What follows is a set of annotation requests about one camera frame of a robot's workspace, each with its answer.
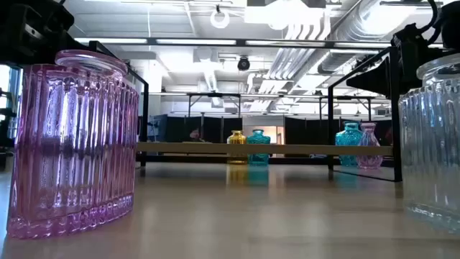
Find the pink fluted glass vase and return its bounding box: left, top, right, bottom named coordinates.
left=355, top=122, right=384, bottom=170

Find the white ceiling ring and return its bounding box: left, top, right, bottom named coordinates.
left=210, top=7, right=231, bottom=29

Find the clear ribbed oval glass vase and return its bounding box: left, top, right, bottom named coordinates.
left=397, top=53, right=460, bottom=231

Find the silver ventilation duct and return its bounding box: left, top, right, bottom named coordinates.
left=325, top=0, right=438, bottom=42

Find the black partition screen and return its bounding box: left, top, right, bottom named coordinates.
left=283, top=117, right=393, bottom=147
left=154, top=114, right=244, bottom=144

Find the black overhead rig bar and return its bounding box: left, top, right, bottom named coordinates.
left=71, top=35, right=460, bottom=50

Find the wood shelf with black frame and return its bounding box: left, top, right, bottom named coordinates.
left=88, top=40, right=403, bottom=183

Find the black equipment rack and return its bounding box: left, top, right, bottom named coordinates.
left=0, top=88, right=18, bottom=170

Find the black metal frame stand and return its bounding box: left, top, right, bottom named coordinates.
left=318, top=95, right=374, bottom=122
left=186, top=92, right=242, bottom=119

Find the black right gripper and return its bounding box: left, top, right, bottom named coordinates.
left=346, top=23, right=445, bottom=98

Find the yellow ribbed glass vase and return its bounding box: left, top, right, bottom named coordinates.
left=226, top=129, right=248, bottom=165

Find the pink ribbed oval glass vase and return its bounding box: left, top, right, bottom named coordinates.
left=6, top=49, right=140, bottom=240

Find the black overhead camera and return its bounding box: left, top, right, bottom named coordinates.
left=236, top=55, right=252, bottom=72

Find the person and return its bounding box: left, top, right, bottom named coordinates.
left=189, top=128, right=205, bottom=143

